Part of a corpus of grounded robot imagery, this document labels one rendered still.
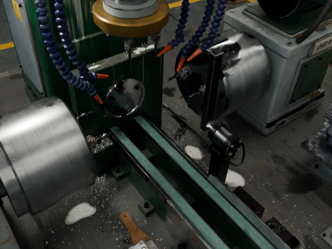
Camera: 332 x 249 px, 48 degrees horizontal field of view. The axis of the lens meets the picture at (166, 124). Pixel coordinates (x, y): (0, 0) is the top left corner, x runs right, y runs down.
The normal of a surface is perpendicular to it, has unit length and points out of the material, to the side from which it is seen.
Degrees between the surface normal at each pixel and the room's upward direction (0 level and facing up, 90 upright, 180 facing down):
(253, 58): 43
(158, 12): 0
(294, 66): 89
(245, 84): 69
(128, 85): 90
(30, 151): 35
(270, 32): 0
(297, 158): 0
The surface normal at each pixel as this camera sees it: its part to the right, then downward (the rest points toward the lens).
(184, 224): -0.80, 0.39
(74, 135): 0.40, -0.20
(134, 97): 0.59, 0.57
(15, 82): 0.04, -0.73
